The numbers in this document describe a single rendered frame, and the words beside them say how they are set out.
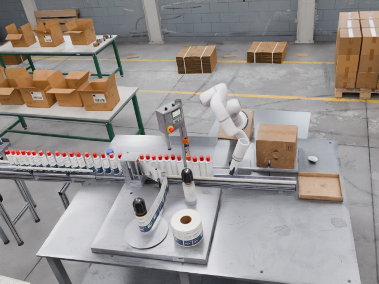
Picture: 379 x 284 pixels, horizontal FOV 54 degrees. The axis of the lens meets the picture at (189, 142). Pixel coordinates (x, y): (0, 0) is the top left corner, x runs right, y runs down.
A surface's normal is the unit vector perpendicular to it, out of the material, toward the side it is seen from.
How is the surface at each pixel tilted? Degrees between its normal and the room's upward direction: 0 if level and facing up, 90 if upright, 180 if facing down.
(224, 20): 90
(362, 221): 0
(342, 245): 0
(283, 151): 90
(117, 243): 0
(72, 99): 90
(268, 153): 90
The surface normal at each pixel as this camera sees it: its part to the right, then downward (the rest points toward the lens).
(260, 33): -0.33, 0.57
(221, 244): -0.13, -0.82
